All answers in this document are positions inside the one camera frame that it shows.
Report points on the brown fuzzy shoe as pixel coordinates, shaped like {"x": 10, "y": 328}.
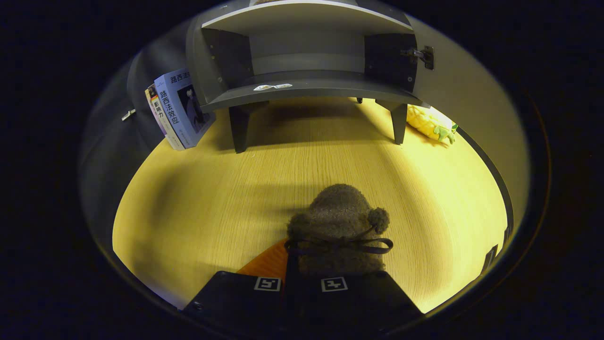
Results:
{"x": 337, "y": 212}

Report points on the grey shoe cabinet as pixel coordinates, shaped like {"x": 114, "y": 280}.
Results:
{"x": 306, "y": 89}

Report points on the blue book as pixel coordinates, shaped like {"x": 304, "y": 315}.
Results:
{"x": 181, "y": 108}

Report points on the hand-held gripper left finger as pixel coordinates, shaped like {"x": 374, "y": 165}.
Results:
{"x": 236, "y": 297}

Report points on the yellow plush toy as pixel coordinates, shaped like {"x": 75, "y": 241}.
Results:
{"x": 429, "y": 122}

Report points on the white clip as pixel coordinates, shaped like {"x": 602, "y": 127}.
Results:
{"x": 128, "y": 114}

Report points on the metal door hinge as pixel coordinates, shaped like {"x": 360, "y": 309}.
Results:
{"x": 422, "y": 55}

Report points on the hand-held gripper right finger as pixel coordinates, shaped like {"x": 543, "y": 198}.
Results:
{"x": 368, "y": 302}

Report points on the black backdrop cloth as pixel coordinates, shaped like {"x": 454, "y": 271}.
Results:
{"x": 127, "y": 156}

